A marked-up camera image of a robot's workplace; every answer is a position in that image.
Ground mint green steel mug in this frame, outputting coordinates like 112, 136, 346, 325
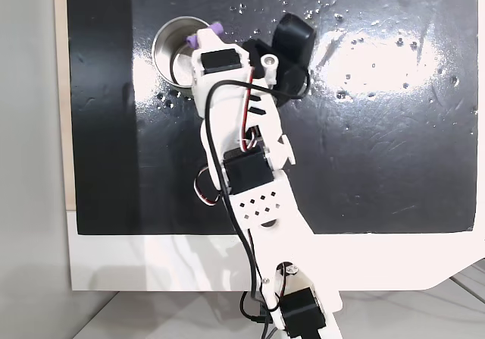
151, 16, 214, 99

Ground purple pen grip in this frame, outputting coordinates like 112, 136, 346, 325
184, 22, 224, 49

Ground black camera box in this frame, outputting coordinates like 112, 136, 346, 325
242, 12, 318, 108

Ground black table mat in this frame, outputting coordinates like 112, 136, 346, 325
66, 0, 480, 237

